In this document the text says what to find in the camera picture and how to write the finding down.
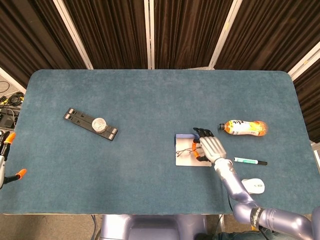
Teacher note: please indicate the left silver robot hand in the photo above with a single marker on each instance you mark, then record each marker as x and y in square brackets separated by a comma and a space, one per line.
[2, 165]

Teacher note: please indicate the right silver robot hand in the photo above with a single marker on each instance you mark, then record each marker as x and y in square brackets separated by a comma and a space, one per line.
[212, 147]

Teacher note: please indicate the blue box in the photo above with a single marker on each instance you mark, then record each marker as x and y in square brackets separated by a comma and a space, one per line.
[183, 161]

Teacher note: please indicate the thin metal eyeglasses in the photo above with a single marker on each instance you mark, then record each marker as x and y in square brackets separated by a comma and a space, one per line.
[180, 152]

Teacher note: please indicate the orange drink plastic bottle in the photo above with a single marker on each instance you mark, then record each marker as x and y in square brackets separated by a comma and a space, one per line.
[240, 127]

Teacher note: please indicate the white green marker pen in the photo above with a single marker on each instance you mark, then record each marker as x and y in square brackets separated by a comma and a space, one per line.
[246, 160]

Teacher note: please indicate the black floor power box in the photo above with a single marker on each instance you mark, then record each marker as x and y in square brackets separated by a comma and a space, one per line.
[7, 121]

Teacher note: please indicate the white computer mouse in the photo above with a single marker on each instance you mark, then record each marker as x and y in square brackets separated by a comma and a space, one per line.
[255, 185]

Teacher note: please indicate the blue velvet table cloth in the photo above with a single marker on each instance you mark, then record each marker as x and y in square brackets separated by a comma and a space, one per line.
[140, 170]

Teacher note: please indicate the black folding stand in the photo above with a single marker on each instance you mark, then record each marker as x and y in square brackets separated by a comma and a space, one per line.
[80, 119]

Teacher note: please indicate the silver robot torso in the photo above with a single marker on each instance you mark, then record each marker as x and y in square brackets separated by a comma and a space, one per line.
[150, 227]

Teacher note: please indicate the clear jar of clips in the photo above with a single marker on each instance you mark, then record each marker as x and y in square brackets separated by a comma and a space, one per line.
[99, 125]

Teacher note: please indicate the dark brown curtain panel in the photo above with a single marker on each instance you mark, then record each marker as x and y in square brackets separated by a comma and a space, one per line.
[270, 32]
[30, 37]
[107, 32]
[310, 95]
[185, 32]

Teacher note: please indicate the white partition frame post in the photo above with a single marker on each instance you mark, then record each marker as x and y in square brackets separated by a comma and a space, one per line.
[226, 32]
[10, 80]
[71, 32]
[305, 61]
[149, 32]

